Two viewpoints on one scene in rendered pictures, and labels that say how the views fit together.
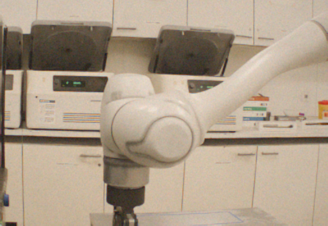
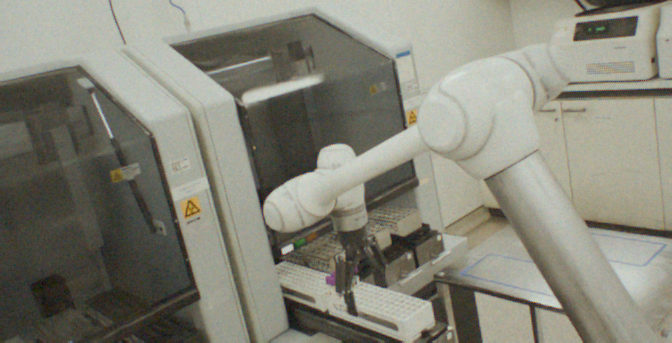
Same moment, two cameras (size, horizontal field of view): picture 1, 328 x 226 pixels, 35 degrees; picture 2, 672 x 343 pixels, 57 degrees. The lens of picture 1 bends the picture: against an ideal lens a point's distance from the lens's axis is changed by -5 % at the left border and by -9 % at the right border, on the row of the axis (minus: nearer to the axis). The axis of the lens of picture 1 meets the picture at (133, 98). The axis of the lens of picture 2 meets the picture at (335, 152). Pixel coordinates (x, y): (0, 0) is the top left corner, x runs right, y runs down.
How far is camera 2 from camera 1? 1.40 m
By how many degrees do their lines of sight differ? 62
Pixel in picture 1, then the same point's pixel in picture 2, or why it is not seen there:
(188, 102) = (295, 188)
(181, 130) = (271, 213)
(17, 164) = (649, 122)
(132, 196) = (343, 237)
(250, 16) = not seen: outside the picture
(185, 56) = not seen: outside the picture
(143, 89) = (327, 162)
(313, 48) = not seen: hidden behind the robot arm
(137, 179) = (341, 225)
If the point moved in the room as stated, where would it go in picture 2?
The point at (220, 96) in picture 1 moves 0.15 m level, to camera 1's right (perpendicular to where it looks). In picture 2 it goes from (321, 183) to (358, 194)
